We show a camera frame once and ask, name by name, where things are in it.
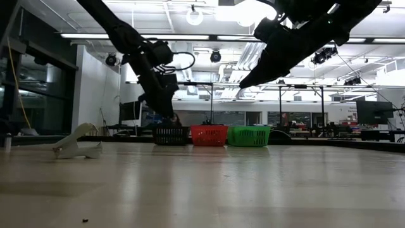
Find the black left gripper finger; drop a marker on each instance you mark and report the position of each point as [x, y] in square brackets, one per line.
[170, 106]
[158, 105]

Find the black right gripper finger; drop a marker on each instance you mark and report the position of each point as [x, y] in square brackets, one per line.
[269, 77]
[257, 74]

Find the background black robot arm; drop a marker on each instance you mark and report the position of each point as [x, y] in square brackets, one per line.
[209, 122]

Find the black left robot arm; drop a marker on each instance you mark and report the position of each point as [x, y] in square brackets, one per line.
[117, 25]

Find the person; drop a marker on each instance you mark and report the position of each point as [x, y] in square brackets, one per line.
[176, 122]

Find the black plastic basket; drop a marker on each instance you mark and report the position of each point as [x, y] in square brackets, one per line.
[171, 136]

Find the black metal stand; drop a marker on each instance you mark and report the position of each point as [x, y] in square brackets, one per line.
[211, 101]

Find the red plastic basket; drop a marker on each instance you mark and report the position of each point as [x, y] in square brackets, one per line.
[209, 136]

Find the green plastic basket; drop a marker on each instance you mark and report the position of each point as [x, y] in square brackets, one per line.
[248, 136]

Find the black track spotlights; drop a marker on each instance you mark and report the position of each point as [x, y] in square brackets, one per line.
[352, 81]

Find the black desk monitor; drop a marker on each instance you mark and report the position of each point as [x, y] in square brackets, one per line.
[373, 112]

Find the background black desk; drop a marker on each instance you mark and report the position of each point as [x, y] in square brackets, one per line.
[379, 134]

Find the small white cylinder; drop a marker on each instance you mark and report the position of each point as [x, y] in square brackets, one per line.
[8, 144]

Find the black wall monitor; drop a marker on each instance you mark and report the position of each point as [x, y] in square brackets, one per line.
[129, 111]

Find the black ceiling camera rig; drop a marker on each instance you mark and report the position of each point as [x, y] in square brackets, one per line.
[322, 56]

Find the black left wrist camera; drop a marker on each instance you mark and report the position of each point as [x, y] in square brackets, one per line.
[161, 52]

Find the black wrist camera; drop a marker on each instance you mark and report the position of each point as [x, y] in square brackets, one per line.
[161, 52]
[303, 9]

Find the black metal gantry frame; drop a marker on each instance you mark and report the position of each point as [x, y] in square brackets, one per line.
[280, 109]

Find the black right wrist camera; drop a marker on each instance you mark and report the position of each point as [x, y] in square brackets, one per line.
[303, 9]

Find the round black ceiling camera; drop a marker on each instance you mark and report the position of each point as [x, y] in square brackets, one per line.
[215, 56]
[111, 59]

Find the black table frame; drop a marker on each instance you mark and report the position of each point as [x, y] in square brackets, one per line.
[348, 144]

